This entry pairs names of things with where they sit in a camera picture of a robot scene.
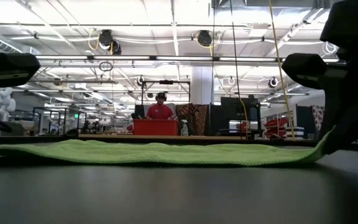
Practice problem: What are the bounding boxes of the brown patterned fabric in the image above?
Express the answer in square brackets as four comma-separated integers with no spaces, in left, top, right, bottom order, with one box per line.
[175,103,209,136]

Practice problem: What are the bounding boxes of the red stacked bins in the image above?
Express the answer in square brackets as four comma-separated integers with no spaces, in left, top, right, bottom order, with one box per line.
[264,117,289,138]

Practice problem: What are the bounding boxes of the green microfiber towel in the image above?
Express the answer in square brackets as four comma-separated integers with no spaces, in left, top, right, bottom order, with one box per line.
[0,127,336,167]

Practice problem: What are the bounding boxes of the red plastic bin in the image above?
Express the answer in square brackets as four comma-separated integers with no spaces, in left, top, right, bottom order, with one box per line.
[132,119,180,136]

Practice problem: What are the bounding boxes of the black monitor cart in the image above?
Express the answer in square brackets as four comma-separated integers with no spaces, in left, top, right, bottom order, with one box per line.
[220,96,261,138]

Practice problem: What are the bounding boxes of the white polka dot fabric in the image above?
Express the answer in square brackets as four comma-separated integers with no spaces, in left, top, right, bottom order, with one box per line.
[311,105,326,132]

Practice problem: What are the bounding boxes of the black camera rig frame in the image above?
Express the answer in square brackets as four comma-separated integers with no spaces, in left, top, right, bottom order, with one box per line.
[140,79,192,105]

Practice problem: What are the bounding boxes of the person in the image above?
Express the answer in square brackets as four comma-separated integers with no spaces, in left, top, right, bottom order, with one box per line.
[145,91,176,121]

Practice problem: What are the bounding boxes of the black white striped box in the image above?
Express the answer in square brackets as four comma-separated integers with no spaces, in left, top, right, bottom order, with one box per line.
[286,126,305,139]

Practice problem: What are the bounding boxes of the black ceiling cable reel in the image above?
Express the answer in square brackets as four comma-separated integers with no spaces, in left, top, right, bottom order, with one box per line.
[196,29,213,48]
[98,29,122,55]

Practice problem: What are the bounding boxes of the clear spray bottle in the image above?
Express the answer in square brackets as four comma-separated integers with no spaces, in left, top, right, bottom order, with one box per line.
[180,119,190,136]

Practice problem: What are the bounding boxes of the yellow hanging cable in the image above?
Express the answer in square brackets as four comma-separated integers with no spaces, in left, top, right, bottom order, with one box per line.
[268,0,295,140]

